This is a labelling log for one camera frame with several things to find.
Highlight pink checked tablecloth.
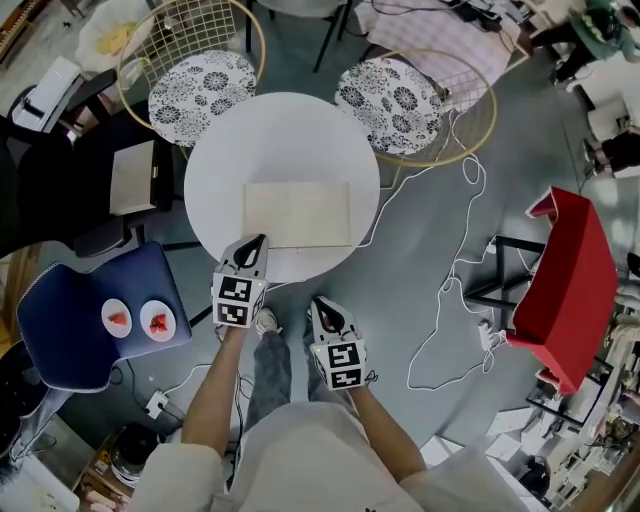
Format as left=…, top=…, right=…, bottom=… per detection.
left=355, top=0, right=529, bottom=89

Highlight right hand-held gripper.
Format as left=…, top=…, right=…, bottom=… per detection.
left=308, top=296, right=369, bottom=392

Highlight person's left leg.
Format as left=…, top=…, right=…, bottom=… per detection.
left=246, top=326, right=293, bottom=437

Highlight white thin cable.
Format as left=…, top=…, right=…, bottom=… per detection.
left=166, top=361, right=214, bottom=397

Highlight grey chair black legs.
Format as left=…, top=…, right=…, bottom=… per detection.
left=254, top=0, right=357, bottom=74

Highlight person's left forearm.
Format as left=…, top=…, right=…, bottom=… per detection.
left=180, top=321, right=252, bottom=457

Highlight black office chair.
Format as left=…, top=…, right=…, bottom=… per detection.
left=0, top=66, right=201, bottom=259

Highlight black table frame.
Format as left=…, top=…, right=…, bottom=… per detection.
left=461, top=233, right=549, bottom=334

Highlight black cable bundle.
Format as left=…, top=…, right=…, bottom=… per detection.
left=438, top=0, right=507, bottom=32

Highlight yellow item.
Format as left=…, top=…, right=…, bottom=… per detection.
left=94, top=24, right=134, bottom=54

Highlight blue padded chair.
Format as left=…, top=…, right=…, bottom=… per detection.
left=15, top=240, right=194, bottom=394

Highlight grey denim cloth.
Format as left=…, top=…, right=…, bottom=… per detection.
left=9, top=384, right=67, bottom=462

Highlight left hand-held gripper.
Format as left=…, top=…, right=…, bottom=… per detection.
left=211, top=232, right=272, bottom=332

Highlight floral seat cushion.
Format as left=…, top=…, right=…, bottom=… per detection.
left=147, top=49, right=258, bottom=148
left=333, top=56, right=444, bottom=157

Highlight red tablecloth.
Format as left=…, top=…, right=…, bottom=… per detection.
left=505, top=185, right=621, bottom=397

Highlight black round pot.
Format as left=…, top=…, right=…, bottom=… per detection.
left=109, top=421, right=162, bottom=489

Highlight white plate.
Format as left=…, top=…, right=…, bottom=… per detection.
left=139, top=299, right=178, bottom=343
left=100, top=297, right=134, bottom=339

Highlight white device box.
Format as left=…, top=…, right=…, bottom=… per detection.
left=11, top=55, right=84, bottom=133

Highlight person's white left shoe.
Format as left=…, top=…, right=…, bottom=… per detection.
left=254, top=306, right=283, bottom=337

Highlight gold wire chair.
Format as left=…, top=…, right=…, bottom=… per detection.
left=333, top=47, right=499, bottom=169
left=115, top=0, right=267, bottom=162

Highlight person's white shirt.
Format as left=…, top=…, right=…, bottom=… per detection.
left=141, top=399, right=544, bottom=512

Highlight green backpack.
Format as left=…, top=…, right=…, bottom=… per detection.
left=574, top=5, right=619, bottom=40

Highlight grey flat box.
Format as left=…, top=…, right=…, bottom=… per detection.
left=109, top=139, right=163, bottom=218

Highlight long white cable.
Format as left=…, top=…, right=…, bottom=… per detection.
left=405, top=153, right=507, bottom=393

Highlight black shelf frame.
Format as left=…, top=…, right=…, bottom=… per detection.
left=524, top=356, right=617, bottom=427

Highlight wooden rack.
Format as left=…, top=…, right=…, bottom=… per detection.
left=0, top=0, right=52, bottom=57

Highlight cream cloth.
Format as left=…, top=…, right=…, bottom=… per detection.
left=241, top=180, right=354, bottom=251

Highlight white round table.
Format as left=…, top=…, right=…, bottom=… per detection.
left=182, top=91, right=382, bottom=284

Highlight white shell chair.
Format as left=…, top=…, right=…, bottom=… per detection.
left=76, top=0, right=152, bottom=72

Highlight person's right forearm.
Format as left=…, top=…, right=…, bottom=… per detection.
left=346, top=383, right=429, bottom=484

